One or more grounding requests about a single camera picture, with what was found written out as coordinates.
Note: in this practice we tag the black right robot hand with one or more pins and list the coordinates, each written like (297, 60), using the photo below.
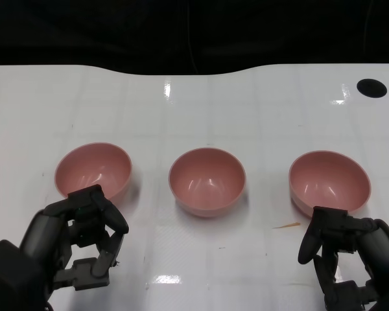
(382, 246)

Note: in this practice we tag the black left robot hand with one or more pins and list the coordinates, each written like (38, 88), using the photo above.
(42, 233)

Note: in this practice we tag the black round table grommet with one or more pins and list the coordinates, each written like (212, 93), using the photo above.
(371, 88)

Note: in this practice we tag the pink plastic bowl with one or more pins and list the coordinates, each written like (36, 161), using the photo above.
(327, 178)
(90, 165)
(207, 181)

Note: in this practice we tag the small orange sliver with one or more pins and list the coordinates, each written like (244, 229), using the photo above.
(290, 225)

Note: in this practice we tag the black backdrop cloth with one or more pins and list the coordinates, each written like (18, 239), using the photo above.
(84, 32)

